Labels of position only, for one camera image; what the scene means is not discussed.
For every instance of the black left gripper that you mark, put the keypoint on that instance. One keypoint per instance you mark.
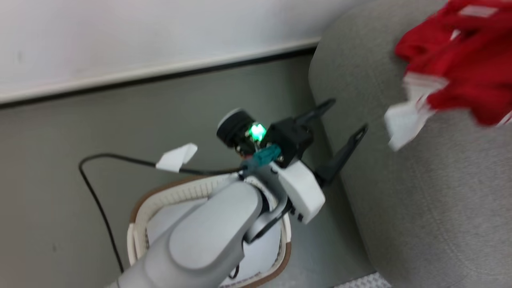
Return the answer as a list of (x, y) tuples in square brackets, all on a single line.
[(290, 138)]

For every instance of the red and white garment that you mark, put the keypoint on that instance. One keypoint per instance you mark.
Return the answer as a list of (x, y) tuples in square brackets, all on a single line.
[(472, 60)]

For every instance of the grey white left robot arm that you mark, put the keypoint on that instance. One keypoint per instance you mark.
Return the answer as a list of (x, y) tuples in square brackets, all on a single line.
[(208, 236)]

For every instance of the grey fabric sofa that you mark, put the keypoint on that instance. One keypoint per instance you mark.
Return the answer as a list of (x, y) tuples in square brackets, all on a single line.
[(420, 200)]

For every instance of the grey ribbed floor mat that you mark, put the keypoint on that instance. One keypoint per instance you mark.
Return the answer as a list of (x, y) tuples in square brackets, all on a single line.
[(364, 281)]

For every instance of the white baseboard strip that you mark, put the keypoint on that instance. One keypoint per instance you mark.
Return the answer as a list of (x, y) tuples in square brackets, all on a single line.
[(160, 72)]

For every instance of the white laundry basket brown rim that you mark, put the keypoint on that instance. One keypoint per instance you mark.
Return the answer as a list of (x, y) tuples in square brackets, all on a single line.
[(138, 224)]

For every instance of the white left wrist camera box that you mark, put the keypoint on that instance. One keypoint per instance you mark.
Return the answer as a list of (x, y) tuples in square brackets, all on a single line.
[(302, 192)]

